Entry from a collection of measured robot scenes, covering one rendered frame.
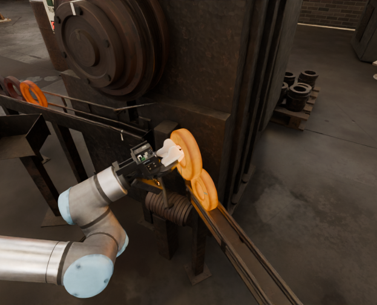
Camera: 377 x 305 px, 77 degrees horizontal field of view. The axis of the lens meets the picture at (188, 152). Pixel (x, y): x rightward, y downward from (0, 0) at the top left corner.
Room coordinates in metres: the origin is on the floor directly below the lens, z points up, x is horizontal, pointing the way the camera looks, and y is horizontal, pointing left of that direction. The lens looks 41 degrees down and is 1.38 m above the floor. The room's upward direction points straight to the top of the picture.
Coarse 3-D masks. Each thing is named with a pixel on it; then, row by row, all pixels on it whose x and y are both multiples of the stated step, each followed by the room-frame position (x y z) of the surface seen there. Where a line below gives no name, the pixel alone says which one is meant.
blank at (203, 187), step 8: (200, 176) 0.57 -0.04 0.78; (208, 176) 0.57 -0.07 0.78; (192, 184) 0.62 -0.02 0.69; (200, 184) 0.57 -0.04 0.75; (208, 184) 0.54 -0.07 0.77; (200, 192) 0.59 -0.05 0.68; (208, 192) 0.52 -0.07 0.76; (216, 192) 0.53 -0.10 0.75; (200, 200) 0.56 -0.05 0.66; (208, 200) 0.51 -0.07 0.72; (216, 200) 0.51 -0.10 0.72; (208, 208) 0.51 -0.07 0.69
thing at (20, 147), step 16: (0, 128) 1.06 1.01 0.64; (16, 128) 1.07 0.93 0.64; (32, 128) 0.95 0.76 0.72; (0, 144) 0.99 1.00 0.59; (16, 144) 0.98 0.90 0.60; (32, 144) 0.90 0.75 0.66; (32, 160) 0.94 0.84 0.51; (32, 176) 0.94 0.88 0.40; (48, 176) 1.00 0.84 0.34; (48, 192) 0.94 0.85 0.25; (48, 208) 1.00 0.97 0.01; (48, 224) 0.88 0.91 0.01; (64, 224) 0.88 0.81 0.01
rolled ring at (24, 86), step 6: (24, 84) 1.30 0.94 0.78; (30, 84) 1.29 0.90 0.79; (24, 90) 1.33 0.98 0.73; (36, 90) 1.27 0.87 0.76; (24, 96) 1.33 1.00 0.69; (30, 96) 1.34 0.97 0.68; (36, 96) 1.27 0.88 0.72; (42, 96) 1.27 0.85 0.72; (30, 102) 1.32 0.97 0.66; (36, 102) 1.33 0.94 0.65; (42, 102) 1.25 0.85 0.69
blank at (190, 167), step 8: (184, 128) 0.58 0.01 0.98; (176, 136) 0.56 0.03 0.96; (184, 136) 0.53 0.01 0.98; (192, 136) 0.54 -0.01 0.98; (176, 144) 0.56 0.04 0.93; (184, 144) 0.52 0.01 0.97; (192, 144) 0.51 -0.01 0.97; (184, 152) 0.52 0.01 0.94; (192, 152) 0.49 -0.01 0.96; (184, 160) 0.55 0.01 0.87; (192, 160) 0.48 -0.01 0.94; (200, 160) 0.49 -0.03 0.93; (184, 168) 0.51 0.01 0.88; (192, 168) 0.47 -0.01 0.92; (200, 168) 0.48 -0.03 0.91; (184, 176) 0.51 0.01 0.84; (192, 176) 0.47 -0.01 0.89
